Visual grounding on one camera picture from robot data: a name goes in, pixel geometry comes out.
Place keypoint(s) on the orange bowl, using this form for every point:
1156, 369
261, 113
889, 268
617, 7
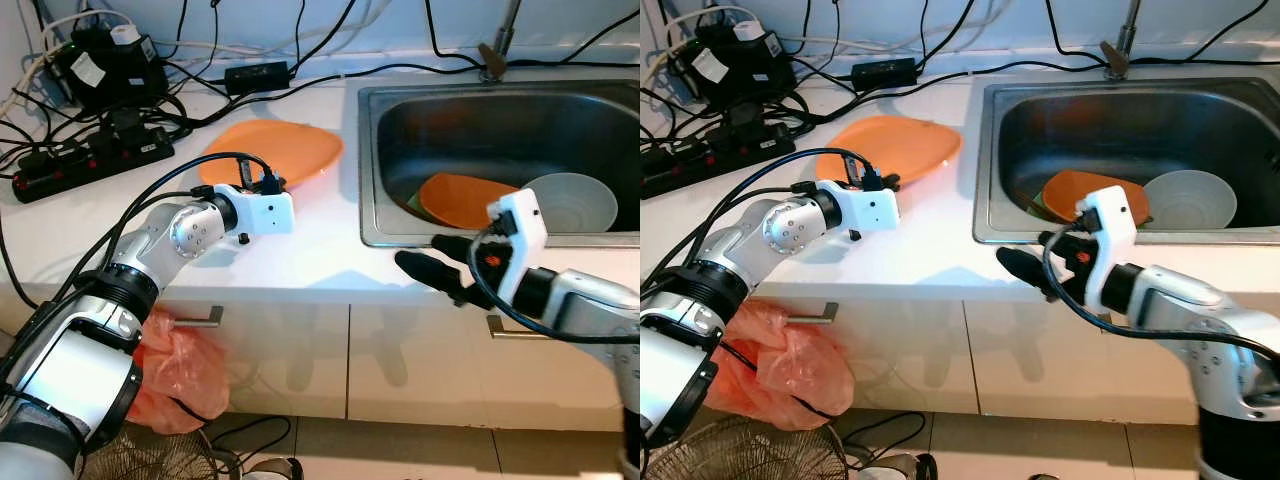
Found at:
460, 198
1085, 190

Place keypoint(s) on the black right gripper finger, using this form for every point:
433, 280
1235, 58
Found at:
1053, 241
1028, 273
430, 277
452, 246

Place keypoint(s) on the black power strip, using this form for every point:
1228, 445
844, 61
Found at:
720, 160
90, 165

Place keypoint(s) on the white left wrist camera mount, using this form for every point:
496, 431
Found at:
265, 212
870, 208

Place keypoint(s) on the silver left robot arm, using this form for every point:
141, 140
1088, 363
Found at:
785, 225
190, 228

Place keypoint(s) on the grey bowl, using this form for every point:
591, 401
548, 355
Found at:
575, 205
1195, 200

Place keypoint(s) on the red plastic bag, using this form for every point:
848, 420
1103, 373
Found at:
185, 370
790, 360

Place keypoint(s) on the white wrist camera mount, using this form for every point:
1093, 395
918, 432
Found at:
520, 230
265, 212
870, 208
1110, 225

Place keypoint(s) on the white plug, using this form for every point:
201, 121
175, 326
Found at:
124, 35
749, 31

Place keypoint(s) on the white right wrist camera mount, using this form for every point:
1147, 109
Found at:
1110, 225
520, 230

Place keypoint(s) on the black power adapter brick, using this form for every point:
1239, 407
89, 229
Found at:
885, 73
255, 78

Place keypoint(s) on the metal faucet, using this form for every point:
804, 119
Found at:
495, 60
1118, 60

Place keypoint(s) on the black plug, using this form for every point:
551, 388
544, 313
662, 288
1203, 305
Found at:
125, 124
745, 119

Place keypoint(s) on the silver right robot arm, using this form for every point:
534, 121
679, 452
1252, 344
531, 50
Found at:
590, 300
1200, 300

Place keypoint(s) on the green plate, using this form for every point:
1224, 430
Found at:
1038, 203
413, 203

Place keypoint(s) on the black charger box white labels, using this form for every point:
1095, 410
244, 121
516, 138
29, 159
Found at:
115, 75
745, 70

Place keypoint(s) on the white base cabinet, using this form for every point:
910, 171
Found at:
420, 360
1000, 360

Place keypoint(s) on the steel sink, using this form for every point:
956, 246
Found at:
470, 130
1100, 125

